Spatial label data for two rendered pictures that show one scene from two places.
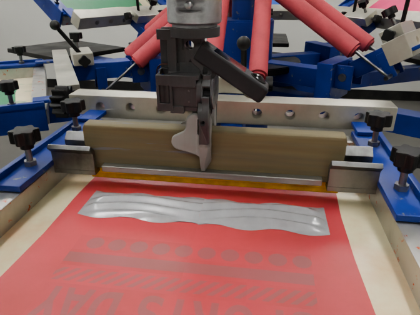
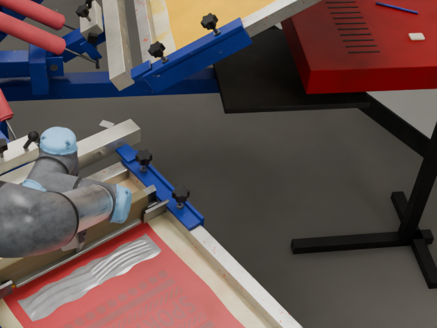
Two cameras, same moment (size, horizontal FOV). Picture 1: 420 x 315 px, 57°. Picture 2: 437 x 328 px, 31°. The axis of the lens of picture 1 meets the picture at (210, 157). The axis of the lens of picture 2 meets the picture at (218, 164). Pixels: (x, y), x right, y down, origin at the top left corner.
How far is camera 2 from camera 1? 1.52 m
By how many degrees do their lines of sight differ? 46
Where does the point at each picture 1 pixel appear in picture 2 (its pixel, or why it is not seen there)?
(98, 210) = (41, 312)
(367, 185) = (162, 210)
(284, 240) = (145, 267)
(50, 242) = not seen: outside the picture
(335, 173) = (147, 214)
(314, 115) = (91, 157)
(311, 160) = (132, 213)
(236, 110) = not seen: hidden behind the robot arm
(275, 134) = not seen: hidden behind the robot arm
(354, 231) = (170, 241)
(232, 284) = (147, 304)
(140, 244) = (89, 314)
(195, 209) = (90, 276)
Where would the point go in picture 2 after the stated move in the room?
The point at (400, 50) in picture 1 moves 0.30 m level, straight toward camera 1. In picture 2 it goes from (124, 81) to (159, 153)
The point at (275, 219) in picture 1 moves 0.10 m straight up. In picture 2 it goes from (133, 258) to (133, 230)
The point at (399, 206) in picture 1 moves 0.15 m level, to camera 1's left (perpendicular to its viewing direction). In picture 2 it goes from (186, 221) to (142, 254)
